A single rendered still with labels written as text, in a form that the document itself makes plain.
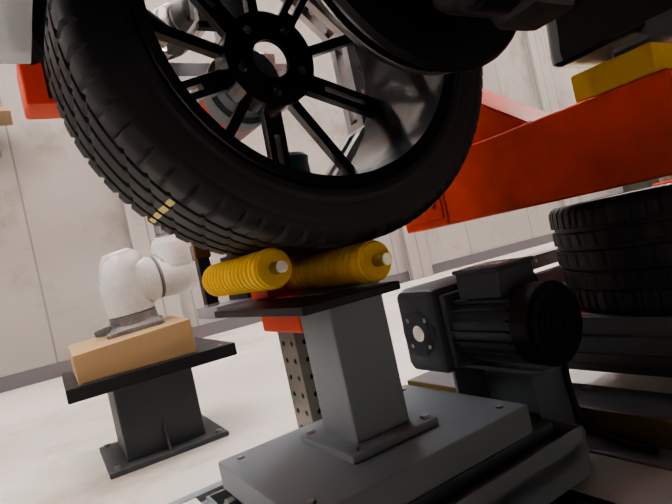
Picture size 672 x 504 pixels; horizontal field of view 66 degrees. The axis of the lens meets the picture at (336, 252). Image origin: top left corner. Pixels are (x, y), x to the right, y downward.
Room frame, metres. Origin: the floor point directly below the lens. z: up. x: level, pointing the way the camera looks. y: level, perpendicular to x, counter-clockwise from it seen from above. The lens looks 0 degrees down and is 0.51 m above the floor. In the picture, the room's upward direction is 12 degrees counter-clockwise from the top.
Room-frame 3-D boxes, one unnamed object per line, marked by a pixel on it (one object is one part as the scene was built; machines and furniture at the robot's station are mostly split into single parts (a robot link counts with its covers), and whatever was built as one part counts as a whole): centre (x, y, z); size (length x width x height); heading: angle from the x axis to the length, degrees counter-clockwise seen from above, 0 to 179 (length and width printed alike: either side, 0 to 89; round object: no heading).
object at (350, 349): (0.82, 0.01, 0.32); 0.40 x 0.30 x 0.28; 122
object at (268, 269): (0.81, 0.15, 0.51); 0.29 x 0.06 x 0.06; 32
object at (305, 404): (1.42, 0.14, 0.21); 0.10 x 0.10 x 0.42; 32
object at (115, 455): (1.79, 0.73, 0.15); 0.50 x 0.50 x 0.30; 30
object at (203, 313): (1.40, 0.16, 0.44); 0.43 x 0.17 x 0.03; 122
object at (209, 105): (1.02, 0.14, 0.85); 0.21 x 0.14 x 0.14; 32
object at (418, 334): (0.99, -0.28, 0.26); 0.42 x 0.18 x 0.35; 32
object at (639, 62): (0.90, -0.57, 0.70); 0.14 x 0.14 x 0.05; 32
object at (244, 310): (0.82, 0.08, 0.45); 0.34 x 0.16 x 0.01; 32
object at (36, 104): (0.79, 0.37, 0.85); 0.09 x 0.08 x 0.07; 122
